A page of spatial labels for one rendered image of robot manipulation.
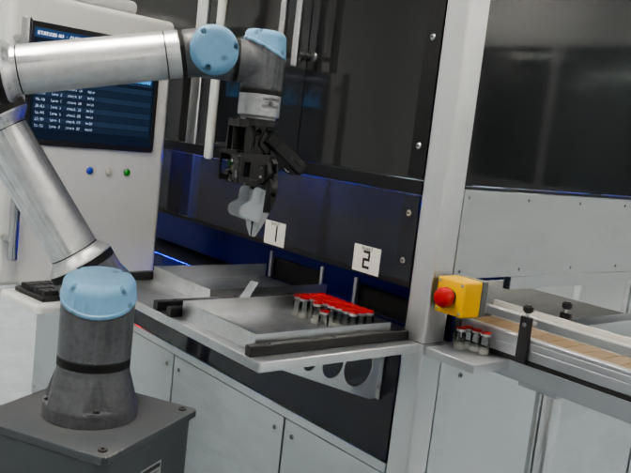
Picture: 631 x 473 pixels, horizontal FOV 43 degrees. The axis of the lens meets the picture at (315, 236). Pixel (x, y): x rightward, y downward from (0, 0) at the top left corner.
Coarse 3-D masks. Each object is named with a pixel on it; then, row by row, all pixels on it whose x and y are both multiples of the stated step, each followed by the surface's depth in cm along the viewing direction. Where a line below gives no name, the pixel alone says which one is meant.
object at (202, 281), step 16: (160, 272) 193; (176, 272) 199; (192, 272) 203; (208, 272) 206; (224, 272) 209; (240, 272) 212; (256, 272) 215; (176, 288) 187; (192, 288) 182; (208, 288) 177; (224, 288) 179; (240, 288) 181; (256, 288) 184; (272, 288) 187; (288, 288) 190; (304, 288) 193; (320, 288) 197
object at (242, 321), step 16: (192, 304) 160; (208, 304) 166; (224, 304) 169; (240, 304) 171; (256, 304) 174; (272, 304) 177; (288, 304) 180; (192, 320) 159; (208, 320) 155; (224, 320) 151; (240, 320) 165; (256, 320) 167; (272, 320) 168; (288, 320) 170; (304, 320) 171; (224, 336) 151; (240, 336) 146; (256, 336) 143; (272, 336) 145; (288, 336) 148; (304, 336) 150; (320, 336) 153
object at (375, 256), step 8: (360, 248) 177; (368, 248) 175; (360, 256) 177; (376, 256) 173; (352, 264) 179; (360, 264) 177; (368, 264) 175; (376, 264) 173; (368, 272) 175; (376, 272) 173
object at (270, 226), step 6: (270, 222) 202; (276, 222) 200; (270, 228) 202; (282, 228) 199; (270, 234) 202; (282, 234) 199; (264, 240) 204; (270, 240) 202; (276, 240) 200; (282, 240) 199; (282, 246) 199
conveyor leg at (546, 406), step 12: (540, 396) 158; (552, 396) 154; (540, 408) 158; (552, 408) 157; (540, 420) 158; (552, 420) 158; (540, 432) 158; (552, 432) 158; (528, 444) 161; (540, 444) 158; (552, 444) 159; (528, 456) 160; (540, 456) 159; (528, 468) 160; (540, 468) 159
